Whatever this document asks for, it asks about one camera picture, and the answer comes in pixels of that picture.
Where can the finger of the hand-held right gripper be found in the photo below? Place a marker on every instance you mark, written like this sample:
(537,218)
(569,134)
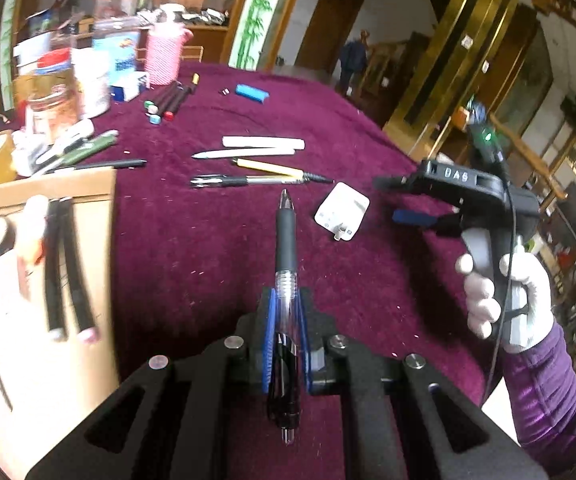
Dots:
(413,217)
(393,182)

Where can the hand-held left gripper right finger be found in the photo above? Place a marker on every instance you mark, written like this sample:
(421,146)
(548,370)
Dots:
(306,340)

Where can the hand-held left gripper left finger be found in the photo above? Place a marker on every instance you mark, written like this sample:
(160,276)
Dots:
(267,332)

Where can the white charger adapter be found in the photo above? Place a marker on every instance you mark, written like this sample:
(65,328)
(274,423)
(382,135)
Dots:
(340,210)

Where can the black gel pen clear barrel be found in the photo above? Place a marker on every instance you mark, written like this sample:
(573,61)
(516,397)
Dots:
(286,260)

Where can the black marker pink cap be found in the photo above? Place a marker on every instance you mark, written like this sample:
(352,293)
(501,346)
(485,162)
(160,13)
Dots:
(77,275)

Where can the cardboard box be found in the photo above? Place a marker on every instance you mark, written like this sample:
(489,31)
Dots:
(95,220)

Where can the white plastic bottle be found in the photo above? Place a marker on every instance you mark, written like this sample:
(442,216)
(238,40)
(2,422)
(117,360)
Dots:
(32,240)

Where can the person's right forearm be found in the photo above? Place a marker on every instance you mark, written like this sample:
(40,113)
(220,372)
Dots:
(553,400)

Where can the person's right hand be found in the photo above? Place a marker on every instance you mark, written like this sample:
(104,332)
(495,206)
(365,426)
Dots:
(533,300)

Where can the yellow mechanical pencil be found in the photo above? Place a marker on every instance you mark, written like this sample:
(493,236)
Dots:
(273,167)

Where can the white flat bar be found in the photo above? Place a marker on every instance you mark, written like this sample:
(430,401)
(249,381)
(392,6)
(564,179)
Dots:
(263,142)

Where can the white pen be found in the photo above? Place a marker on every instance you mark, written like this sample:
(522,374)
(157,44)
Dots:
(248,153)

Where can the clear gel pen black grip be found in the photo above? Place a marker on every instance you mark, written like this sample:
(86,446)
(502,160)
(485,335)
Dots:
(238,180)

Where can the brown wooden door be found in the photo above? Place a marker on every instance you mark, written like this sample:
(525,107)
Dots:
(328,25)

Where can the yellow and black pen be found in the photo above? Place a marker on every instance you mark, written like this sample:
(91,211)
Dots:
(194,84)

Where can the slim black pen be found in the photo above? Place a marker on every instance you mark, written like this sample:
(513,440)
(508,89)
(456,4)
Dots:
(107,164)

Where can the wooden counter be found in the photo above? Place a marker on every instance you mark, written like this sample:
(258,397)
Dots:
(202,45)

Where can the group of coloured-cap markers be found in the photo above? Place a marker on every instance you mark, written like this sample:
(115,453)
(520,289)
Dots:
(165,105)

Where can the black marker green cap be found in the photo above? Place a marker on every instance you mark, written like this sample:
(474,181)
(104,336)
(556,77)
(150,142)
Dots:
(160,96)

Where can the green pen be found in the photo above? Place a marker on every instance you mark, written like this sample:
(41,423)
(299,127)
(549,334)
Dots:
(90,145)

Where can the pink knitted bottle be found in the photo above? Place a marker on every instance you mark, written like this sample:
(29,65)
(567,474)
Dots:
(165,52)

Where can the grey pen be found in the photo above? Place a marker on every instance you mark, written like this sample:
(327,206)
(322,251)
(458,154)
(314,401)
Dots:
(67,137)

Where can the small blue white box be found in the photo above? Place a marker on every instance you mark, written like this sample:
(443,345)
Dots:
(127,86)

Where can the small white barcode box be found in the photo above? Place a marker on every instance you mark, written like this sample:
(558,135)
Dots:
(26,159)

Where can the white plastic jar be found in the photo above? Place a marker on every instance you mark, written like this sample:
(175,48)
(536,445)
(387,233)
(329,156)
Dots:
(90,85)

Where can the clear jar blue label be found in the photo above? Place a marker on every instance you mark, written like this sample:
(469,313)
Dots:
(115,52)

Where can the clear jar red lid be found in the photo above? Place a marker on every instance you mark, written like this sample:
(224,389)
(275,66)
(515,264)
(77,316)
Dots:
(115,0)

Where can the small jar red white lid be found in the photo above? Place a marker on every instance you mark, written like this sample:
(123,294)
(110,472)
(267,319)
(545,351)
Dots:
(53,67)

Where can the bamboo wall poster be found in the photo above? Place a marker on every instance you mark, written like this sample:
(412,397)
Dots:
(260,10)

